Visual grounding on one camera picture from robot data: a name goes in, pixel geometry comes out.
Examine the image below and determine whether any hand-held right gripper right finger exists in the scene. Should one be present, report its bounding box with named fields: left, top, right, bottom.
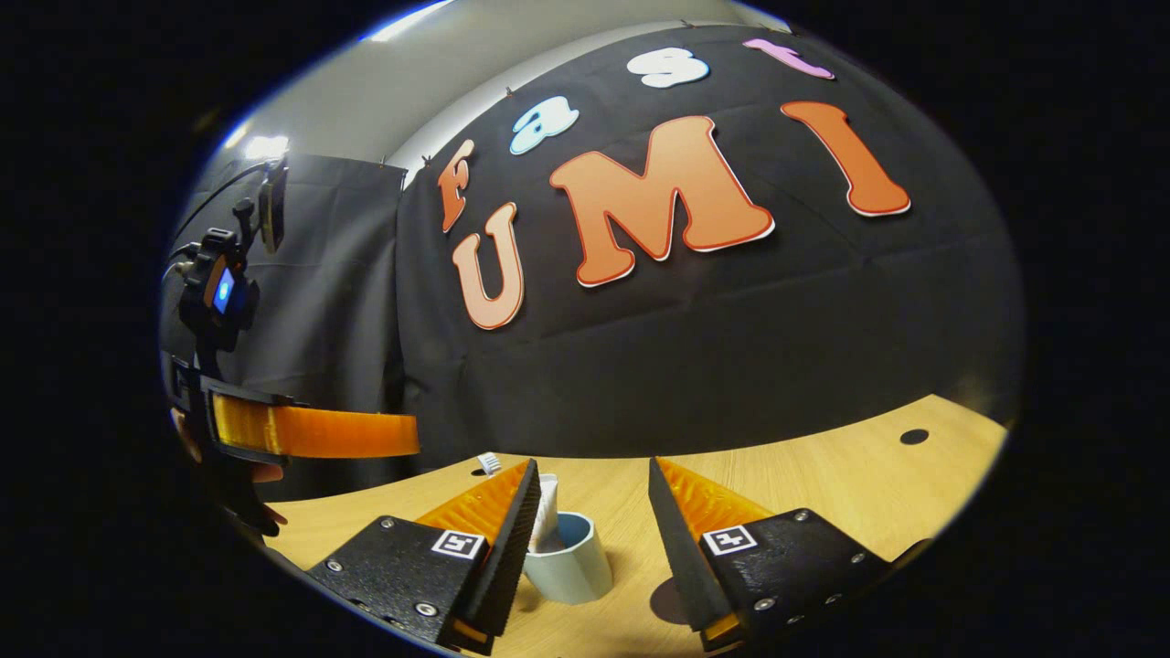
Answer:
left=647, top=457, right=933, bottom=652

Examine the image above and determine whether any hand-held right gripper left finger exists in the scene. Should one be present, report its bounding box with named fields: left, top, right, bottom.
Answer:
left=306, top=457, right=542, bottom=654

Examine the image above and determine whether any dark round coaster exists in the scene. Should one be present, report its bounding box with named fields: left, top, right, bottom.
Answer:
left=649, top=578, right=697, bottom=628

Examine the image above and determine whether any blue-grey cup with wooden handle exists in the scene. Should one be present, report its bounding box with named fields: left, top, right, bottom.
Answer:
left=523, top=510, right=615, bottom=606

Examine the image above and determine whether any white toothpaste tube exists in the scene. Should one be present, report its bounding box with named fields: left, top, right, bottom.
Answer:
left=530, top=472, right=560, bottom=554

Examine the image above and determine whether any wooden desktop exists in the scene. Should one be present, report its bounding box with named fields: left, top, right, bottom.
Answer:
left=261, top=393, right=1011, bottom=658

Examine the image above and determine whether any black backdrop cloth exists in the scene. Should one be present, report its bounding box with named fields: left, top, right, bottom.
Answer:
left=160, top=23, right=1025, bottom=504

